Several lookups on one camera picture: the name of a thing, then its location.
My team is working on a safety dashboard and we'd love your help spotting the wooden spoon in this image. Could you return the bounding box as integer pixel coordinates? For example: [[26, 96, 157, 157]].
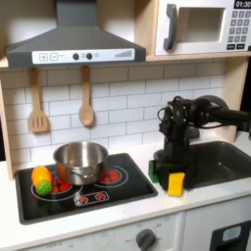
[[77, 65, 96, 127]]

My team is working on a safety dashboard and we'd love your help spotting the yellow block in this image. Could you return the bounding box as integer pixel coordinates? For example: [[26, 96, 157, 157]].
[[167, 172, 186, 198]]

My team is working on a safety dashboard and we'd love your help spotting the orange toy vegetable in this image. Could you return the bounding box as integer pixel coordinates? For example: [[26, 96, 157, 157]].
[[30, 165, 53, 189]]

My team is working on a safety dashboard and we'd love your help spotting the green block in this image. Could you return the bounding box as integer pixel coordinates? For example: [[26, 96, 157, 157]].
[[148, 159, 160, 183]]

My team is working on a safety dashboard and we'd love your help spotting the thin black cable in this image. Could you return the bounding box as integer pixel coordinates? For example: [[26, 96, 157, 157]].
[[157, 105, 172, 125]]

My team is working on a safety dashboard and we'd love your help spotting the grey range hood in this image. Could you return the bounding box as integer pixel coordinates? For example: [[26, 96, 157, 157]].
[[4, 0, 147, 69]]

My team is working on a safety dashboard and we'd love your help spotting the dark grey tap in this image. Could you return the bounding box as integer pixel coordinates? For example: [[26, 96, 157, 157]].
[[187, 94, 230, 140]]

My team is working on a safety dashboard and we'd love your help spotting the grey oven knob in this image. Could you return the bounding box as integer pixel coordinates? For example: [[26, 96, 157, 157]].
[[134, 228, 158, 251]]

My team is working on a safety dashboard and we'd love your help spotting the black appliance door panel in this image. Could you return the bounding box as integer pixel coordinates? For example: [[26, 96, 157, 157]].
[[209, 220, 251, 251]]

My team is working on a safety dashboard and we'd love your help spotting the wooden shelf cabinet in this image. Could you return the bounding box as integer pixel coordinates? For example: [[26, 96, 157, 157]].
[[133, 0, 251, 143]]

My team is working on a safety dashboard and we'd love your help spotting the steel pot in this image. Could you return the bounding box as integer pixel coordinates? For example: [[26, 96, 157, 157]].
[[52, 140, 110, 186]]

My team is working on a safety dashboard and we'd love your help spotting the white toy microwave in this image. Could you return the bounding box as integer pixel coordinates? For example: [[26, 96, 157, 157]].
[[155, 0, 251, 56]]

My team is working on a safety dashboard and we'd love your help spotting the green toy ball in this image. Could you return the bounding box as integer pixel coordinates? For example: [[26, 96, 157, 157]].
[[35, 180, 53, 197]]

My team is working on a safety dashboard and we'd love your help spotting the wooden slotted spatula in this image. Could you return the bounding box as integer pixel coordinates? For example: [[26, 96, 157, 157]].
[[26, 68, 50, 134]]

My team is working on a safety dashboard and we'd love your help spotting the black toy stove top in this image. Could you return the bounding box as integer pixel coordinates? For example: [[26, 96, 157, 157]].
[[14, 152, 159, 226]]

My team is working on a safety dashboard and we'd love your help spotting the dark grey sink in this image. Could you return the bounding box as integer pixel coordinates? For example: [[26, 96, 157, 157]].
[[153, 140, 251, 190]]

